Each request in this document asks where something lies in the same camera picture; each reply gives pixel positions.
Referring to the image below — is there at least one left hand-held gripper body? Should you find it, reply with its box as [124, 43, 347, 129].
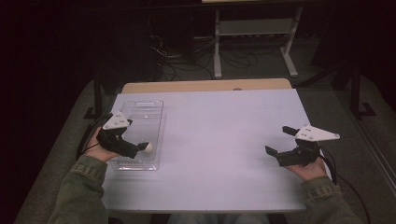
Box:
[96, 111, 140, 160]

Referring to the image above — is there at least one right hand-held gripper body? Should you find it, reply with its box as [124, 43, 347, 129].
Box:
[276, 124, 341, 168]

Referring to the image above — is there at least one clear plastic tray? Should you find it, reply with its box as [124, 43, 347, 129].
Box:
[107, 99, 166, 172]

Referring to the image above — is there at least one person's right hand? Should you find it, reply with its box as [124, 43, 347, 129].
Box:
[284, 157, 329, 182]

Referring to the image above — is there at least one person's left hand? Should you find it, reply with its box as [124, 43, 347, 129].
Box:
[83, 126, 120, 163]

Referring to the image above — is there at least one black metal stand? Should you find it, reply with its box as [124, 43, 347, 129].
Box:
[348, 60, 377, 119]
[83, 69, 105, 120]

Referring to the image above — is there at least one light wooden table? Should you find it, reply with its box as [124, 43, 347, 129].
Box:
[120, 77, 293, 94]

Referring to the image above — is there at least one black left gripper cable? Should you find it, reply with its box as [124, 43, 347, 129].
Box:
[76, 114, 110, 161]

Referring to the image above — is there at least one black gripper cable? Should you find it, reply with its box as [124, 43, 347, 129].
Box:
[76, 114, 110, 161]
[317, 148, 372, 224]

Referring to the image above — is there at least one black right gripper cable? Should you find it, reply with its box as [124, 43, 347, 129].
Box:
[317, 148, 372, 224]

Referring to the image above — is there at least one grey metal floor rail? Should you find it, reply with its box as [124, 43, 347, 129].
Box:
[337, 90, 396, 198]

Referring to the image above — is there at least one tangle of black floor cables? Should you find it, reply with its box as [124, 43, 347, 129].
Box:
[148, 33, 260, 82]

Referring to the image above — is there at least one white metal desk frame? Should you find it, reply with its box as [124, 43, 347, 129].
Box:
[213, 6, 304, 79]

